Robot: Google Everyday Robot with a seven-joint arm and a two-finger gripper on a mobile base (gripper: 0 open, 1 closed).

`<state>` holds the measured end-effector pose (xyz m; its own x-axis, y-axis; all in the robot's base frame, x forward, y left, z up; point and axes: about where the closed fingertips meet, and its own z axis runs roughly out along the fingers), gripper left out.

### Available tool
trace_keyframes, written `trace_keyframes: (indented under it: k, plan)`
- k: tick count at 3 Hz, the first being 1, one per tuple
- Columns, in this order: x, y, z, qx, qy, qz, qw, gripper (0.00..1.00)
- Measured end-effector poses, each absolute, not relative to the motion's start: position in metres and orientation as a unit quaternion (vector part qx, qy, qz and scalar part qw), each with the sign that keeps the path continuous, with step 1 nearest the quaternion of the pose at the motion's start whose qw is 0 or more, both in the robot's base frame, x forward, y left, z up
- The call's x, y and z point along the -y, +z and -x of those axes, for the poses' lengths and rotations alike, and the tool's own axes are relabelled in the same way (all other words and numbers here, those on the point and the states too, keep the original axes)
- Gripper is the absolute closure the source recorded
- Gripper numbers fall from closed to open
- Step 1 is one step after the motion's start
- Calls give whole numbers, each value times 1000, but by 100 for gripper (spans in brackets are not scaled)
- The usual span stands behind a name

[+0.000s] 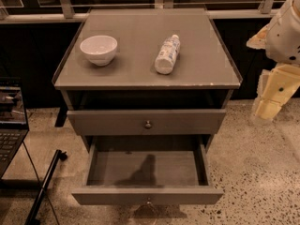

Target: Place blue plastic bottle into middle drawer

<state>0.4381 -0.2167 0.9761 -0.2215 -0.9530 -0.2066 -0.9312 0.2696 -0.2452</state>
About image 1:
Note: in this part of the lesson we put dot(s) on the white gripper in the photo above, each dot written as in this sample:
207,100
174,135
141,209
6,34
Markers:
283,38

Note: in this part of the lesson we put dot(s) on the metal window railing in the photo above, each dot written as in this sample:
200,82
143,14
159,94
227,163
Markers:
125,7

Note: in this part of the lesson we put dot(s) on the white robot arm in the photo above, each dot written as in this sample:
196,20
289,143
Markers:
281,41

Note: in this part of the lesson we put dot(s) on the plastic bottle with label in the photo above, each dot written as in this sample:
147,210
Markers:
167,55

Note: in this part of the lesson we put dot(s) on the grey drawer cabinet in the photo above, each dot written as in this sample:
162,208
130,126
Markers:
203,76

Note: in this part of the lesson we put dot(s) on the closed top drawer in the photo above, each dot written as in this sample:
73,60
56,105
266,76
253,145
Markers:
146,122

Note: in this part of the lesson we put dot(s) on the black laptop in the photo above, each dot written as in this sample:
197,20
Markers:
13,120

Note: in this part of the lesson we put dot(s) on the white ceramic bowl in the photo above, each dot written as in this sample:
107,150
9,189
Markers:
99,50

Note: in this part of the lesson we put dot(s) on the black stand pole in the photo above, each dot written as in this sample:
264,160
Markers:
43,186

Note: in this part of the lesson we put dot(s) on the open middle drawer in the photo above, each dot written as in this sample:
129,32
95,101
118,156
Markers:
158,169

